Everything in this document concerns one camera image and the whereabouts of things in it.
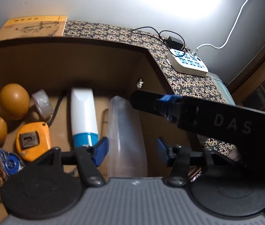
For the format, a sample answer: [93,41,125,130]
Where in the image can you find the small clear tape roll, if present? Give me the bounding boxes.
[32,89,54,119]

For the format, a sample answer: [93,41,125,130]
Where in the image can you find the floral patterned tablecloth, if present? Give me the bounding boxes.
[63,20,239,160]

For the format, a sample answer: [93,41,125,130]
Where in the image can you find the black power adapter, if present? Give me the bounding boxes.
[166,36,184,51]

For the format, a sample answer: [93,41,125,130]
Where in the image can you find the white power cable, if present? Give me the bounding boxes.
[192,0,264,57]

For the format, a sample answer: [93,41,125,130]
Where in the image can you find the brown gourd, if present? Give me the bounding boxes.
[0,83,30,144]

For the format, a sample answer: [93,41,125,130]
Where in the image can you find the white tube blue cap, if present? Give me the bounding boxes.
[70,88,99,148]

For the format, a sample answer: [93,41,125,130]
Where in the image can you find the blue correction tape dispenser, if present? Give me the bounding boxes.
[0,148,25,177]

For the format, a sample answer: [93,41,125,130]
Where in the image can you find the light green folded cloth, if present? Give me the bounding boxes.
[207,73,236,106]

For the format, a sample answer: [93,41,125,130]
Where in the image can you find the black thin cable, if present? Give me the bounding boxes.
[131,26,187,52]

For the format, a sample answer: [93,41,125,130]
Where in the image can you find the orange tape measure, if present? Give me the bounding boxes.
[15,122,52,162]

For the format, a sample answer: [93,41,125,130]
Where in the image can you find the clear plastic case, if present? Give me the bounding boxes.
[107,96,148,177]

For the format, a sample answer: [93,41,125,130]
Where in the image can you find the yellow book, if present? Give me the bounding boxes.
[0,15,67,41]

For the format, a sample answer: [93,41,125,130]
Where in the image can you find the white power strip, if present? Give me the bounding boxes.
[167,49,209,77]

